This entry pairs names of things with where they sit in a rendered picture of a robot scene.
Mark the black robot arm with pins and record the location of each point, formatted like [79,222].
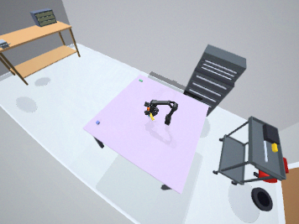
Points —
[152,104]

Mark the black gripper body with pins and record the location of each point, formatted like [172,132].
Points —
[148,112]

